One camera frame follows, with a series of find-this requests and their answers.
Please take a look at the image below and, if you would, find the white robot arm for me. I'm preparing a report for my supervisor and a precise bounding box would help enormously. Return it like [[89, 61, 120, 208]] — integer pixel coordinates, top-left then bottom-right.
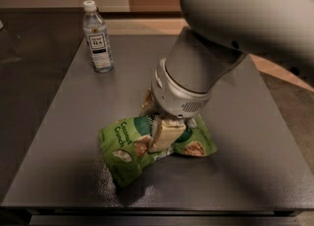
[[142, 0, 314, 152]]

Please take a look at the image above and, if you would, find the green rice chip bag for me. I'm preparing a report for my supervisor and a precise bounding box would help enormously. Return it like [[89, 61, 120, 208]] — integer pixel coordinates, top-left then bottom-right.
[[99, 115, 217, 188]]

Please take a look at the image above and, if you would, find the clear plastic water bottle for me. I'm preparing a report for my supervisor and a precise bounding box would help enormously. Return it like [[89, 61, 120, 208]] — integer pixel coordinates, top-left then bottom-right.
[[82, 0, 114, 73]]

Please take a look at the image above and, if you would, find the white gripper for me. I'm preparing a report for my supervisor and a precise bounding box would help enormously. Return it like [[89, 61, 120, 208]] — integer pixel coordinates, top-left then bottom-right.
[[140, 59, 211, 152]]

